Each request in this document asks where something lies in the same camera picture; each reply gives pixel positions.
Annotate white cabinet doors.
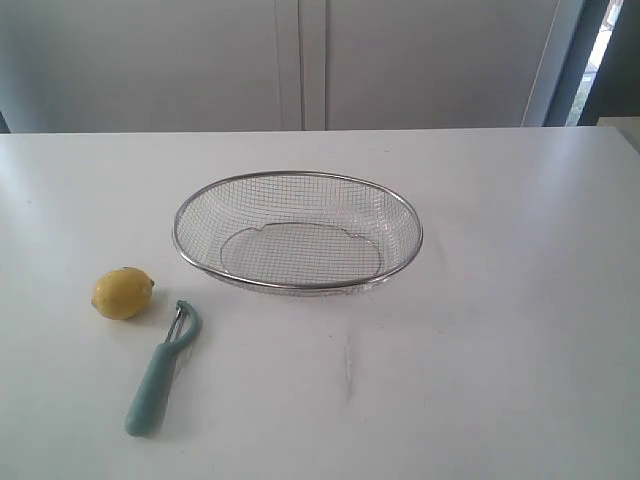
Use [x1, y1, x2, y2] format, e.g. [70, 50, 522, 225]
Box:
[1, 1, 581, 133]

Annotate yellow lemon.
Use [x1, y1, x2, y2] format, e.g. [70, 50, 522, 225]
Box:
[91, 267, 155, 320]

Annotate metal wire mesh basket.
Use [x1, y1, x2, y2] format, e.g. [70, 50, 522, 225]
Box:
[172, 170, 424, 296]

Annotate teal handled peeler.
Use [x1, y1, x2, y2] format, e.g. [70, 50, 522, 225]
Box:
[124, 300, 202, 437]

